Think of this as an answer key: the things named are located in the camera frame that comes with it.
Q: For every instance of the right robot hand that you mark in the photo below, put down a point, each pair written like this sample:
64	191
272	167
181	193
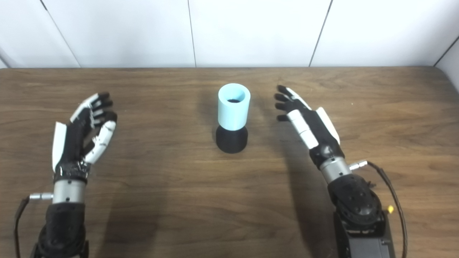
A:
317	129

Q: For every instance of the light blue cup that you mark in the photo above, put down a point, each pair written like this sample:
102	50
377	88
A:
233	113

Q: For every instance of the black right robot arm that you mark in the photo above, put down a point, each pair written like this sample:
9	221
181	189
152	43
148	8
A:
358	211

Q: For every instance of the black nozzle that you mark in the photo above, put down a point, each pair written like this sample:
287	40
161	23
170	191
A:
231	141

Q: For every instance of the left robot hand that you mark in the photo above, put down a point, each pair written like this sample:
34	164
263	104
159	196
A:
71	143

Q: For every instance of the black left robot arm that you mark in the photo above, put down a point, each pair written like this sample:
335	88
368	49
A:
64	225

